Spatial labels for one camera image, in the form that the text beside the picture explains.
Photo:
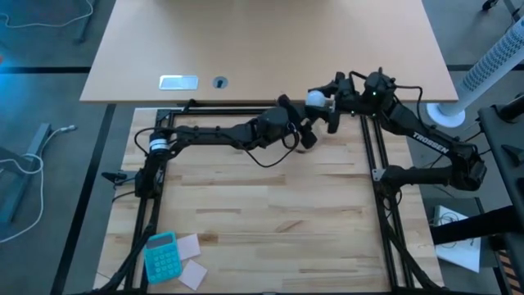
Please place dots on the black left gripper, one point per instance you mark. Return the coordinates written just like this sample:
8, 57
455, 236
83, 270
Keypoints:
274, 125

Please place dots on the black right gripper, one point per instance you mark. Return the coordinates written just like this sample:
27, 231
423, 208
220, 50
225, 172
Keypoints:
350, 96

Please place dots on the white lightbulb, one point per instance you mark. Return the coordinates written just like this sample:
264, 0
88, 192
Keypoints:
317, 99

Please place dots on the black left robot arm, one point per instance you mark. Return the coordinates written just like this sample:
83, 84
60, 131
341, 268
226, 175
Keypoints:
213, 133

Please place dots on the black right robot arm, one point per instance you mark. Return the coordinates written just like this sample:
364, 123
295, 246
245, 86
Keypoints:
430, 141

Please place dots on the large beige desk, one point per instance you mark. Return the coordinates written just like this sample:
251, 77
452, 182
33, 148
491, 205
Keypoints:
266, 49

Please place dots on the white tower fan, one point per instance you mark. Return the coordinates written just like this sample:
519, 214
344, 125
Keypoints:
491, 65

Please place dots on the black equipment cart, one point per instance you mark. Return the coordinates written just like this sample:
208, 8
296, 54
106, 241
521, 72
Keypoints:
507, 139

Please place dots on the black chair caster base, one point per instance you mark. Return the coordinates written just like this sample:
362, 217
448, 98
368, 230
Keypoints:
488, 5

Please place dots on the black beam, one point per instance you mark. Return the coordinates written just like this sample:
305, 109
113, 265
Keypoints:
471, 227

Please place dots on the teal calculator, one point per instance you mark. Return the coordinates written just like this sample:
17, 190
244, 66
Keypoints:
163, 260

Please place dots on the white paper sheet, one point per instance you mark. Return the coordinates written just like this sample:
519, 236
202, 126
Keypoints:
462, 254

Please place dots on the grey desk leg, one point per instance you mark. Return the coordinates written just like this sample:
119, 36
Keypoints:
87, 24

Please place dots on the orange black striped tape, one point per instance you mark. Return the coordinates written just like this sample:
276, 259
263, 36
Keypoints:
507, 266

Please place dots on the grey table leg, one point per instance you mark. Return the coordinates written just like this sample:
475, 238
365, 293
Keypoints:
22, 180

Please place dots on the black aluminium table frame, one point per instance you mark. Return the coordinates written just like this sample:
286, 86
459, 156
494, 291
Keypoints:
221, 110

